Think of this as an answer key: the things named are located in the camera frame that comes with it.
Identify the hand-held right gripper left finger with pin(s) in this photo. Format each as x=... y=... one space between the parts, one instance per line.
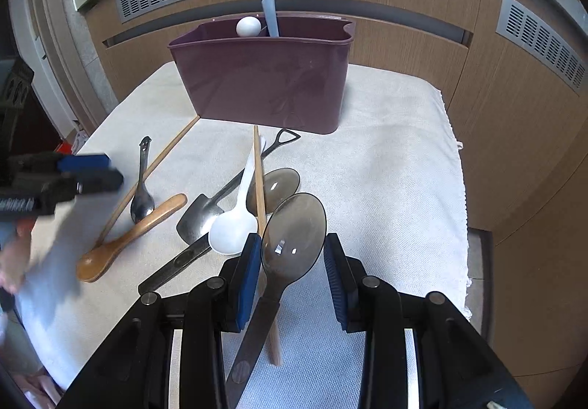
x=246 y=285

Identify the translucent grey spoon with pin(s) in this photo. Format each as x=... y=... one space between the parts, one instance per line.
x=273 y=191
x=294 y=234

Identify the wooden spoon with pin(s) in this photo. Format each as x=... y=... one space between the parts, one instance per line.
x=138 y=230

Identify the metal shovel-shaped spoon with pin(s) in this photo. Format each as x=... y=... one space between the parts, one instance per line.
x=197 y=216

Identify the maroon plastic utensil holder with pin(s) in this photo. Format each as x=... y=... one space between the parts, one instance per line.
x=257 y=78

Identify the pile of light cloth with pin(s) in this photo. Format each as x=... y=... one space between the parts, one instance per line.
x=81 y=135

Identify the person's left hand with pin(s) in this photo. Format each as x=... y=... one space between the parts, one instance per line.
x=11 y=262

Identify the wooden kitchen cabinet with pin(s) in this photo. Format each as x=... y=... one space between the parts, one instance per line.
x=436 y=23

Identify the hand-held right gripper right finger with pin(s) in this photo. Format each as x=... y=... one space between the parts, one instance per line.
x=337 y=287

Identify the short grey ventilation grille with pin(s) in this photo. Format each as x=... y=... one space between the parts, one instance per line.
x=537 y=38

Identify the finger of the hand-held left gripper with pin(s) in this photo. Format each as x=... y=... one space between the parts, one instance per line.
x=99 y=182
x=87 y=162

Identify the wooden chopstick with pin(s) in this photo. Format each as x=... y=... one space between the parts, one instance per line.
x=258 y=179
x=156 y=165

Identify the white ball-top utensil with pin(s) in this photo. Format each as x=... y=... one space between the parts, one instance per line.
x=248 y=27

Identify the white door frame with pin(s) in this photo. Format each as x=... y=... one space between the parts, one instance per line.
x=46 y=69

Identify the white table cloth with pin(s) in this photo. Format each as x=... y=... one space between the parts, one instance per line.
x=390 y=207

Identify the dark carved stand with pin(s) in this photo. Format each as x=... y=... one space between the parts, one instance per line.
x=14 y=87

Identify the red floor mat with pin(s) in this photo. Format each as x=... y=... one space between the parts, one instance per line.
x=66 y=148

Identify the small metal spoon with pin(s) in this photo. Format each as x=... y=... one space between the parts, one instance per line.
x=142 y=204

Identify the white plastic spoon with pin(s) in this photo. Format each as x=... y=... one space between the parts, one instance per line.
x=232 y=232

